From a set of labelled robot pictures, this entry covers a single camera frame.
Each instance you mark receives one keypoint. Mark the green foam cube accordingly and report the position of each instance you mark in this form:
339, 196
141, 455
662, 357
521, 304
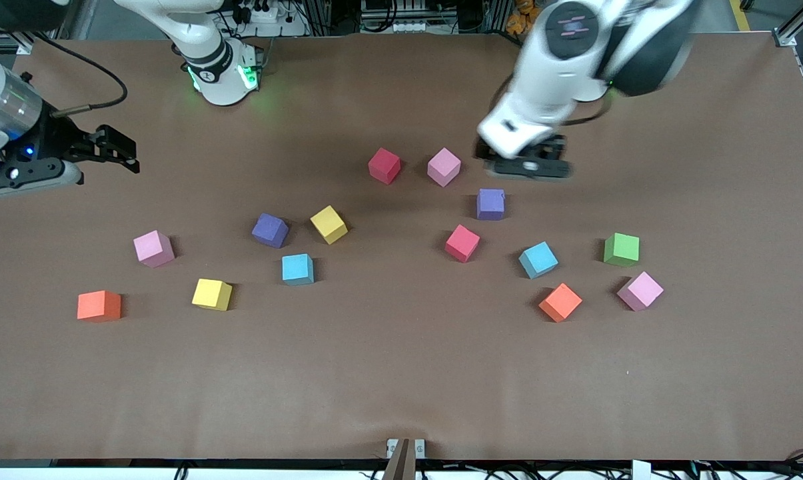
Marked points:
621, 249

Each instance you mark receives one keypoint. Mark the blue foam cube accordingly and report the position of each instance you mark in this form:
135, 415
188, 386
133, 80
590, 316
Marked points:
297, 269
538, 260

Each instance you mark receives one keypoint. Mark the red foam cube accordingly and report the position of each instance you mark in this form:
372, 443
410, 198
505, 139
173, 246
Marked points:
462, 243
384, 166

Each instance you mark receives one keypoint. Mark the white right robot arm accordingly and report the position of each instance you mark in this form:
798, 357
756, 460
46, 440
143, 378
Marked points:
218, 80

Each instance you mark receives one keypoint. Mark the orange bag heap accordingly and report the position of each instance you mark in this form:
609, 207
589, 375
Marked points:
521, 20

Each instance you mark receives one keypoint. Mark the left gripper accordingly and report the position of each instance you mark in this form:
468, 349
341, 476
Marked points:
552, 143

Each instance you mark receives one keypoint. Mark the white power strip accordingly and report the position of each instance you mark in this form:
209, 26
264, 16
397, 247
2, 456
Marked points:
268, 16

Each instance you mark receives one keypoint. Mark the yellow foam cube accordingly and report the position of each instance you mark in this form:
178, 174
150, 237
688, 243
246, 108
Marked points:
328, 224
211, 294

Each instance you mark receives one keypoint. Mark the dark indigo foam cube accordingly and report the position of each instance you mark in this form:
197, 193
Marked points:
270, 230

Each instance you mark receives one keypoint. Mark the orange foam cube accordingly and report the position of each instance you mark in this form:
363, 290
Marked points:
560, 302
98, 306

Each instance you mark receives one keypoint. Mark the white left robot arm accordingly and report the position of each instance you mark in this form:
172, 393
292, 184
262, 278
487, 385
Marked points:
574, 40

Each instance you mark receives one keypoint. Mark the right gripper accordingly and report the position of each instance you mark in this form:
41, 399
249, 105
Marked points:
56, 141

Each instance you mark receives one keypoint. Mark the white label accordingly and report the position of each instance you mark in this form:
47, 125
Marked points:
641, 470

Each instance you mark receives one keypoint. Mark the brown table mat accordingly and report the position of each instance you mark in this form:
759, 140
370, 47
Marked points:
401, 373

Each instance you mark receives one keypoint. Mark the pink foam cube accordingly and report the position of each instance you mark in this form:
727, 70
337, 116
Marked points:
153, 248
444, 166
640, 291

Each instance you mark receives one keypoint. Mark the violet foam cube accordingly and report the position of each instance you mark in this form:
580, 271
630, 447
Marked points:
490, 204

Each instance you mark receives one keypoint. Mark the brown post with metal brackets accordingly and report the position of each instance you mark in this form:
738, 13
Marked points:
404, 463

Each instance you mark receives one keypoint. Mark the long white socket strip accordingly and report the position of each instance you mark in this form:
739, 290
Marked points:
408, 26

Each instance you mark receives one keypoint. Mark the metal corner bracket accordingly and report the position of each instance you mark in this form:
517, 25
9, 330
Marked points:
24, 46
784, 38

